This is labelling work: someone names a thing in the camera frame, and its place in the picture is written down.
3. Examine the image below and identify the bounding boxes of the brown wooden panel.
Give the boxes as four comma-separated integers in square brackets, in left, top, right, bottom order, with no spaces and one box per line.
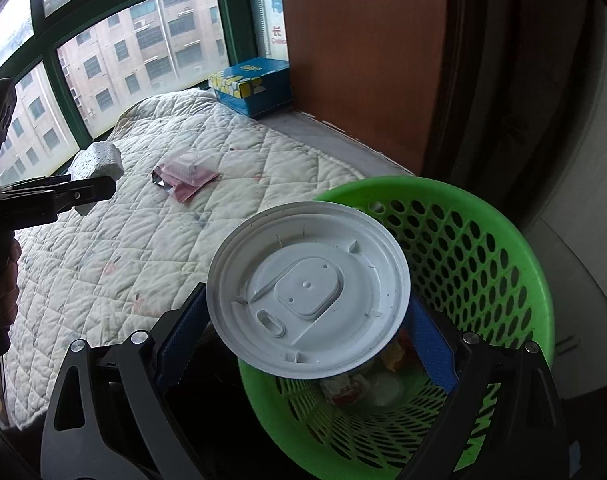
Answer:
[284,0,447,172]

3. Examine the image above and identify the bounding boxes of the white plastic cup lid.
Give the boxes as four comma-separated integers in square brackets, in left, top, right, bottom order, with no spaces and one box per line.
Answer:
[207,200,411,379]

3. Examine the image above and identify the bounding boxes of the green plastic mesh trash basket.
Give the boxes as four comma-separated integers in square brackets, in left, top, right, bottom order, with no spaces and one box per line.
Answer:
[240,177,568,479]

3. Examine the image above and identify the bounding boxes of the white paper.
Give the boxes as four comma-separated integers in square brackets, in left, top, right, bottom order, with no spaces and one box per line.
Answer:
[320,374,369,406]

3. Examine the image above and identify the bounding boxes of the white cabinet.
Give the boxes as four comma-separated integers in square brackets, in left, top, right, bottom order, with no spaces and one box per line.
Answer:
[526,3,607,399]

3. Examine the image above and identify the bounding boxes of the red orange snack wrapper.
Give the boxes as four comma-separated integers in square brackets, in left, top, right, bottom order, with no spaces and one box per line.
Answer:
[379,330,414,373]

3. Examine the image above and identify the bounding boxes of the white quilted mattress pad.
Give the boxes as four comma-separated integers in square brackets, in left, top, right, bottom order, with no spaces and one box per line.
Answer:
[4,90,360,429]

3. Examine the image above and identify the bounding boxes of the blue yellow tissue box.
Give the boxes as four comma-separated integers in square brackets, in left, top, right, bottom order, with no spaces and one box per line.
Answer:
[209,58,292,118]

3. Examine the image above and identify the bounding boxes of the green window frame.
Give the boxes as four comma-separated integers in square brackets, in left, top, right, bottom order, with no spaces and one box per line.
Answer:
[0,0,285,181]

